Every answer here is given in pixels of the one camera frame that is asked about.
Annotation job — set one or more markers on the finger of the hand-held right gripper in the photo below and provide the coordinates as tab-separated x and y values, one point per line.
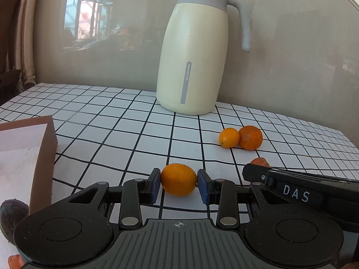
253	172

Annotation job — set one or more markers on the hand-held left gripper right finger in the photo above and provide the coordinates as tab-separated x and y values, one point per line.
203	186

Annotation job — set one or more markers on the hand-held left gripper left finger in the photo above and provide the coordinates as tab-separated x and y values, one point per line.
155	186

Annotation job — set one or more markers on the partly hidden orange fruit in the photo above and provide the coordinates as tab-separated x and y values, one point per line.
259	161

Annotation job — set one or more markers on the oval orange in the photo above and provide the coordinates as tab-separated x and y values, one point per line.
178	183

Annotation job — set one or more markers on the dimpled tangerine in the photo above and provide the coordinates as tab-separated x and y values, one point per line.
250	137

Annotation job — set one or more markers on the small round orange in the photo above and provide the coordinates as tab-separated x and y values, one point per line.
229	137

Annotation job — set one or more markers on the white checkered tablecloth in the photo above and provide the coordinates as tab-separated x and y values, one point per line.
112	117

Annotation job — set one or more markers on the cream thermos jug grey lid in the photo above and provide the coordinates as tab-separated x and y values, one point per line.
193	61

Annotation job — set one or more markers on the brown cardboard box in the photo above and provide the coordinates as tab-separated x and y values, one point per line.
22	151

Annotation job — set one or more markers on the carrot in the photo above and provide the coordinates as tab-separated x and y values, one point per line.
15	261

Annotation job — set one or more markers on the beige curtain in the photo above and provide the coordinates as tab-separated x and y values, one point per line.
28	33

